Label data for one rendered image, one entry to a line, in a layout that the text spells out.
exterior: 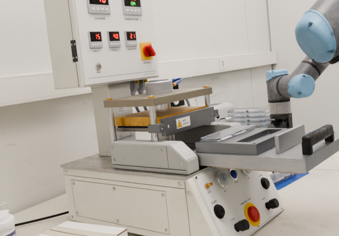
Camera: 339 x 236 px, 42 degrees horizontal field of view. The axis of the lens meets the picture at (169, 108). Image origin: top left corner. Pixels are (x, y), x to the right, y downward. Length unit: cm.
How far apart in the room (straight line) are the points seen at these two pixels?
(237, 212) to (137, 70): 54
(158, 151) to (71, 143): 75
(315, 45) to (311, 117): 255
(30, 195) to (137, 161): 62
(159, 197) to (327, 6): 60
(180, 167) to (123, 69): 42
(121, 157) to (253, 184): 36
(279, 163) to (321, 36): 31
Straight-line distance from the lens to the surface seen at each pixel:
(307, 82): 144
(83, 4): 125
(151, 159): 108
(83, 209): 131
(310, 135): 97
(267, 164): 97
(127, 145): 113
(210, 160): 104
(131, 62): 135
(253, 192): 120
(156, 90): 120
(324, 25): 106
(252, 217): 114
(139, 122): 117
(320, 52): 110
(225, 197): 110
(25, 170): 162
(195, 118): 120
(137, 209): 115
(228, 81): 291
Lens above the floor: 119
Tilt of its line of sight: 6 degrees down
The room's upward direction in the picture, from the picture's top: 6 degrees counter-clockwise
